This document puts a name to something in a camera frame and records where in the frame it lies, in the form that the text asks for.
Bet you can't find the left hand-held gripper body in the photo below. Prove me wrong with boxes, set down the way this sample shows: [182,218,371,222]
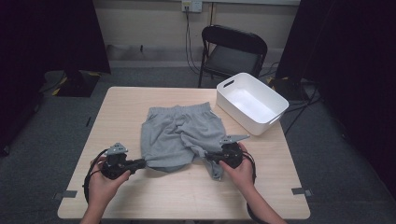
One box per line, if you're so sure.
[101,142,134,181]

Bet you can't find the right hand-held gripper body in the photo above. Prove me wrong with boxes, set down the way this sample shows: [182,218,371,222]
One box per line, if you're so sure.
[219,133,250,169]

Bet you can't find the grey shorts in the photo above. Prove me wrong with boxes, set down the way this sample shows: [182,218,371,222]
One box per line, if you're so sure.
[140,102,228,181]

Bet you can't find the white plastic basket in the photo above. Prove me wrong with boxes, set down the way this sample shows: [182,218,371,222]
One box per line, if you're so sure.
[216,72,290,136]

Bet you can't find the person's right hand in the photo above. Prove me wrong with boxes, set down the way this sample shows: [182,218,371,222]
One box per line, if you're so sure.
[219,142,256,193]

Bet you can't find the person's left hand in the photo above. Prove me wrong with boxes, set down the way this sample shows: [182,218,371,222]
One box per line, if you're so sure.
[87,157,131,211]

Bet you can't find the grey tape strip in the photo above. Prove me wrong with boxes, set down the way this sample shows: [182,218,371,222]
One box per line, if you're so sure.
[291,188,314,197]
[52,189,78,201]

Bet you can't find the black stand base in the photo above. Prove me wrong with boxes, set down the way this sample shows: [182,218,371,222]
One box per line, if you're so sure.
[55,70,101,98]
[267,76,309,101]

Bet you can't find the black folding chair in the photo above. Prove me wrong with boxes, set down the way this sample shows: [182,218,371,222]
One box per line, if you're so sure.
[198,24,269,89]

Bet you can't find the dark curtain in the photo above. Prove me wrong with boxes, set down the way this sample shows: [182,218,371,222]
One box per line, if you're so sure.
[0,0,111,157]
[275,0,396,200]

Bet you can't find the right hand-held gripper cable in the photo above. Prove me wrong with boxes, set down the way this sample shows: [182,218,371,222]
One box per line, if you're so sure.
[242,150,261,224]

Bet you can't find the black floor cables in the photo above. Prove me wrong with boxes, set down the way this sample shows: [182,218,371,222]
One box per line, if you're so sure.
[281,83,323,136]

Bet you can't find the black wall socket cable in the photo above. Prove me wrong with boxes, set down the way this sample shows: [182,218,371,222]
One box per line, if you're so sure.
[185,10,204,76]

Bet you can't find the thin wall pipe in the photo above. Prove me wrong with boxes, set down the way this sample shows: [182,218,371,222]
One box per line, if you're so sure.
[208,2,216,27]

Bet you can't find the white wall socket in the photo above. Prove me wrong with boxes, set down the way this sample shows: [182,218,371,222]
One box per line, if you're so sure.
[181,0,204,13]

